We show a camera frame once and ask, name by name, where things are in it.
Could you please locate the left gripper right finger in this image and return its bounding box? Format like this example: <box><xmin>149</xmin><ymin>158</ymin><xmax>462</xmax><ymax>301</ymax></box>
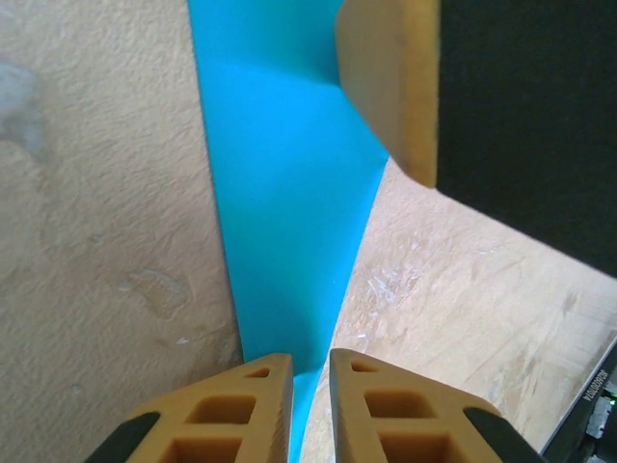
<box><xmin>330</xmin><ymin>347</ymin><xmax>549</xmax><ymax>463</ymax></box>

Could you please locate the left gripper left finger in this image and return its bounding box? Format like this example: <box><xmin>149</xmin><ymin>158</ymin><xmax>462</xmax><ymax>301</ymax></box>
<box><xmin>91</xmin><ymin>352</ymin><xmax>294</xmax><ymax>463</ymax></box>

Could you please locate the blue cloth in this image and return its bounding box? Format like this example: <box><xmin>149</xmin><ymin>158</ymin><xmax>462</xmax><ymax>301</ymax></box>
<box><xmin>185</xmin><ymin>0</ymin><xmax>391</xmax><ymax>463</ymax></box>

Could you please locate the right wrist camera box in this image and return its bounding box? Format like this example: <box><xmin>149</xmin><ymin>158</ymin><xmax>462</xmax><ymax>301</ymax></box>
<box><xmin>539</xmin><ymin>337</ymin><xmax>617</xmax><ymax>463</ymax></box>

